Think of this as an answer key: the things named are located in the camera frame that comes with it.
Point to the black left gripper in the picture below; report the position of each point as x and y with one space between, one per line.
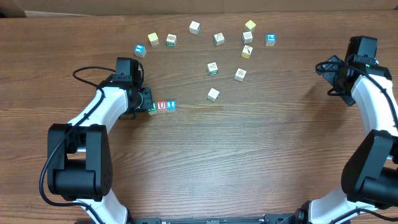
147 99

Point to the white picture block right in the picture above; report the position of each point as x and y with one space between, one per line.
247 37

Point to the yellow block top right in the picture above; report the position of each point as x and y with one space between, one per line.
250 26

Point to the red letter U block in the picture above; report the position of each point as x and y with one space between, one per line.
161 106

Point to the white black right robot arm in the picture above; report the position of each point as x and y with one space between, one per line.
367 185

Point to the blue letter wooden block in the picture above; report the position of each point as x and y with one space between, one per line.
171 106

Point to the shell picture wooden block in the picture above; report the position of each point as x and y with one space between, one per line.
240 74

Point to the grapes picture green G block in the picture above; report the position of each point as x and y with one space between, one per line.
212 68

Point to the red picture green block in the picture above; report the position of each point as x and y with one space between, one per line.
171 40

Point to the green letter R block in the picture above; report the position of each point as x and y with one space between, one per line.
153 110

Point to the white picture block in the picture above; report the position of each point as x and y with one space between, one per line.
219 39
247 37

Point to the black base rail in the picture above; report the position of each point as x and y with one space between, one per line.
266 219

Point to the blue letter P block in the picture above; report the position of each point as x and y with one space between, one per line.
270 40

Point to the plain wooden block number 9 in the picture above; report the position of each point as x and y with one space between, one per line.
213 95

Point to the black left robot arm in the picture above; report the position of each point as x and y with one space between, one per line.
78 170

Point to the yellow block left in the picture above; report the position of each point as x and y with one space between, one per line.
153 39

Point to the blue block far left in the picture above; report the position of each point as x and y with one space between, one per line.
140 51

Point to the yellow sided tool picture block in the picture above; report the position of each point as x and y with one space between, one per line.
246 52

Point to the white picture block centre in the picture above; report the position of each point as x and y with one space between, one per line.
219 39

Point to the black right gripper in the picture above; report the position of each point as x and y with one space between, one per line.
347 96

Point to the white block top centre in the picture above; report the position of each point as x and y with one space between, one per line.
194 27

